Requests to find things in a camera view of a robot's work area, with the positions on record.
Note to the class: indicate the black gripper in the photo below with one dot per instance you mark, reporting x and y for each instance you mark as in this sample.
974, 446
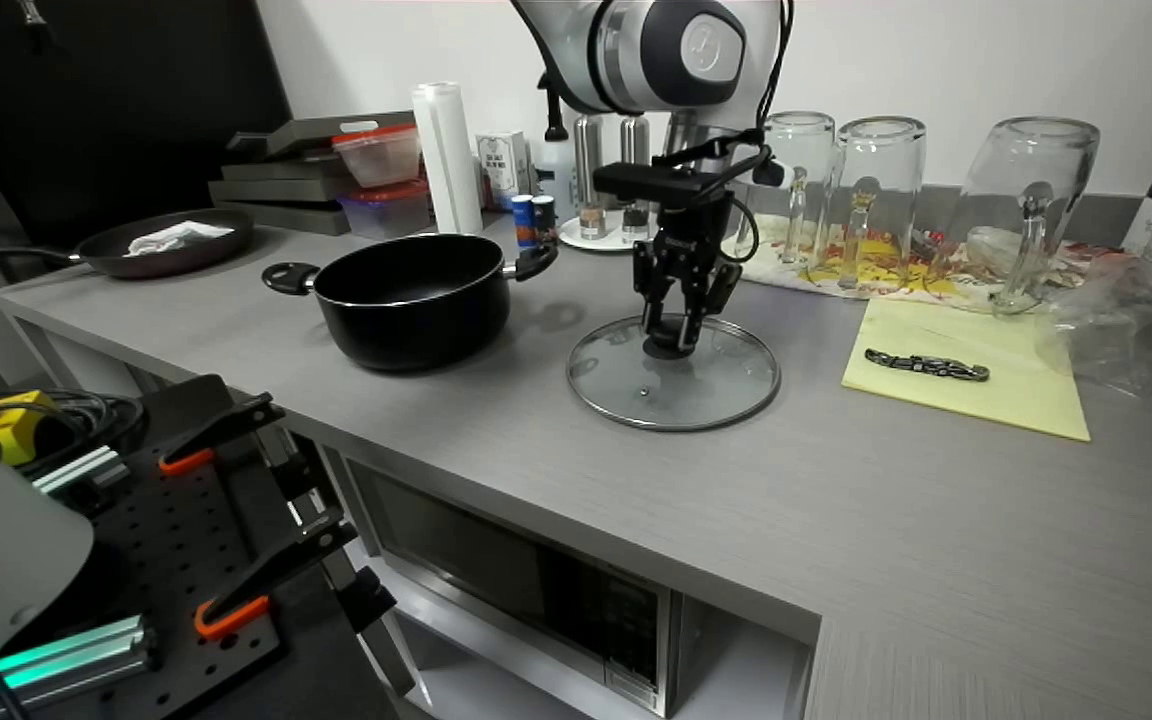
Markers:
692, 236

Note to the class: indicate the glass pot lid black knob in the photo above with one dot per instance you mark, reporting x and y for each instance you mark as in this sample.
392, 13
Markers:
722, 387

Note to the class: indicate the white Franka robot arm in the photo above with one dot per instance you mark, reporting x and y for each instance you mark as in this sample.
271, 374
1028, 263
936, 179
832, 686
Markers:
630, 53

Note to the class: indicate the black cooking pot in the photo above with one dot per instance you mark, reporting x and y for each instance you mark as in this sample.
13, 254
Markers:
410, 327

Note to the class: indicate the white round plate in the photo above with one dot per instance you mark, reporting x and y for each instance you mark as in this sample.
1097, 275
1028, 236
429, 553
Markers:
597, 243

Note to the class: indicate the clear drinking glass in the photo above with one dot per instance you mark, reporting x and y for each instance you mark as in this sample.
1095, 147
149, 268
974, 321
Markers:
799, 174
883, 181
1028, 201

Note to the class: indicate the small blue spice jar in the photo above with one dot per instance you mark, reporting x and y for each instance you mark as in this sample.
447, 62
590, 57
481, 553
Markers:
520, 223

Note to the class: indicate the white paper towel roll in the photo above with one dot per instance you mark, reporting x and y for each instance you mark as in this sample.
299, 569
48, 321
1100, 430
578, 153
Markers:
447, 162

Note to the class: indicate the yellow notepad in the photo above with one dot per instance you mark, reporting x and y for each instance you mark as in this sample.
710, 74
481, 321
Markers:
962, 405

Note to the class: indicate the built-in microwave oven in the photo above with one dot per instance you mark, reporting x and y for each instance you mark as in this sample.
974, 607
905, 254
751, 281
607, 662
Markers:
511, 587

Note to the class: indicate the stack of black trays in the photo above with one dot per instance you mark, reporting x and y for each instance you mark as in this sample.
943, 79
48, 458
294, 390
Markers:
283, 174

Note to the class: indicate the clear plastic bag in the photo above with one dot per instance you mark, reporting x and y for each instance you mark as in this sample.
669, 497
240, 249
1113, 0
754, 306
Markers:
1117, 332

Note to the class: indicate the black clamp orange trigger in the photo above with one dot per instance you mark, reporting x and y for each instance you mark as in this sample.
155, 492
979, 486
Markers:
271, 580
220, 435

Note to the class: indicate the white cloth in pan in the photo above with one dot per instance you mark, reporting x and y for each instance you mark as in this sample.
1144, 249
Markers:
179, 236

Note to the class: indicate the black frying pan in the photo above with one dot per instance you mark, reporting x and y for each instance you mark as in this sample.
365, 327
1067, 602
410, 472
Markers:
109, 249

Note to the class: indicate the black pegboard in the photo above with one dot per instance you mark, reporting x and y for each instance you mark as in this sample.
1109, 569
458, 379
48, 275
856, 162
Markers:
160, 573

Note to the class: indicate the bare silver aluminium extrusion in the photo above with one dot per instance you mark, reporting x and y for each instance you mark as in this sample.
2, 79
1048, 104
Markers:
76, 470

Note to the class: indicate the yellow tool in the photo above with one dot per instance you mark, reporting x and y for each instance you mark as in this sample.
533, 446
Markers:
17, 426

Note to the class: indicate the teal-lit aluminium extrusion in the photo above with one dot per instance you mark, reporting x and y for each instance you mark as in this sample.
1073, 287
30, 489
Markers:
56, 662

